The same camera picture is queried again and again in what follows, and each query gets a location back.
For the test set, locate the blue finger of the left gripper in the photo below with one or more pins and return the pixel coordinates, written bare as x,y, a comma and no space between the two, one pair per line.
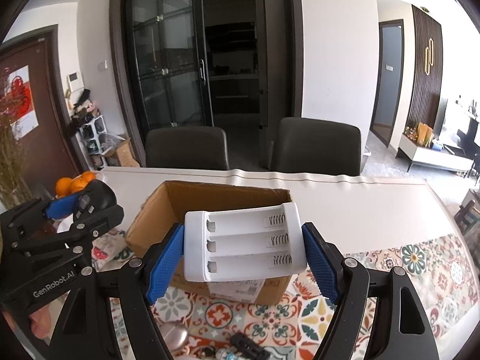
62,207

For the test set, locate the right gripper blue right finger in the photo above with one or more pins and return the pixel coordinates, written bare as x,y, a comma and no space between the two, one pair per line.
320,261

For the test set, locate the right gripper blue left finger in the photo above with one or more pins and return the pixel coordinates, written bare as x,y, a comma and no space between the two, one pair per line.
161,261

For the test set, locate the black computer mouse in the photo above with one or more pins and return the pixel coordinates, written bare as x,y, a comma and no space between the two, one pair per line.
95,197

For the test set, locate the white battery charger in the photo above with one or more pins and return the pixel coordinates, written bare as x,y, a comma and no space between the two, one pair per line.
242,245

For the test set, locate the left human hand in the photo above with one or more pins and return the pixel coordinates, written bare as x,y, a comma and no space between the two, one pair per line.
40,323

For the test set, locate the white basket of oranges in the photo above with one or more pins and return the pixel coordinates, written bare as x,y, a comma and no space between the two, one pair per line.
66,186

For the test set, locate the silver oval case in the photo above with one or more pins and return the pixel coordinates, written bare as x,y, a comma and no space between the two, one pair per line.
175,335

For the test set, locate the brown cardboard box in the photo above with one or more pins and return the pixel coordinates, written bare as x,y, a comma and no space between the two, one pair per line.
149,215

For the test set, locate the white shoe rack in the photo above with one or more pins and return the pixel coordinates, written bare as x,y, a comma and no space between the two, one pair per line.
94,137

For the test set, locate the cardboard box on floor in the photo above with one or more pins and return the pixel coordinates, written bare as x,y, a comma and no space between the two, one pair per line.
121,155

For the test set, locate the brown entrance door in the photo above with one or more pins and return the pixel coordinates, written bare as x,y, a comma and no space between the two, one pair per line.
31,64

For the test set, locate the black flashlight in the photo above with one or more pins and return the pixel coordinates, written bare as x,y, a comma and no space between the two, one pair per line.
248,348

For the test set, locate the patterned tile table mat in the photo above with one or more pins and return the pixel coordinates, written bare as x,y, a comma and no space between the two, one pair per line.
293,328

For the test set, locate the left dark dining chair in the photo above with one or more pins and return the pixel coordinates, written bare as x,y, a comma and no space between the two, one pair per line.
187,147

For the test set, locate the dark dining chair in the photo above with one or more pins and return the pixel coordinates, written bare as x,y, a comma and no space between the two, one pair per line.
317,146
187,147

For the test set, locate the right dark dining chair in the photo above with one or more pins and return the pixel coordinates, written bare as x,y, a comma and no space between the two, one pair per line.
317,146

